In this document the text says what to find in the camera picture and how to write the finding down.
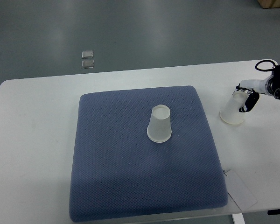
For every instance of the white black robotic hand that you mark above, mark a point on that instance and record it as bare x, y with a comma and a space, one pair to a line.
253, 87

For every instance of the white paper cup on mat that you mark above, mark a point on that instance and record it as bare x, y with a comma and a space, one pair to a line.
159, 128

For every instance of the black table control panel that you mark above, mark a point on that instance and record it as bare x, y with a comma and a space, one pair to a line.
273, 212

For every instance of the upper metal floor plate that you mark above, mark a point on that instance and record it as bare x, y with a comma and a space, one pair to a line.
87, 54

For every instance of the blue textured cushion mat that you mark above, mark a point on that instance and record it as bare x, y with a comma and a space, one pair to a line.
118, 171

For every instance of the white paper tag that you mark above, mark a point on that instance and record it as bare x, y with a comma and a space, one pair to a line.
238, 191

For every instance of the wooden box corner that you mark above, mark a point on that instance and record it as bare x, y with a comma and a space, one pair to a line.
266, 4

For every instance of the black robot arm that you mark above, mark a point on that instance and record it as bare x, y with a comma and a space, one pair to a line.
273, 80

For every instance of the white table leg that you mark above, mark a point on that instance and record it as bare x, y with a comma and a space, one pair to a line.
238, 218

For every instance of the white paper cup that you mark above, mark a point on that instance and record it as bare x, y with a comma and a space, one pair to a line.
159, 128
230, 113

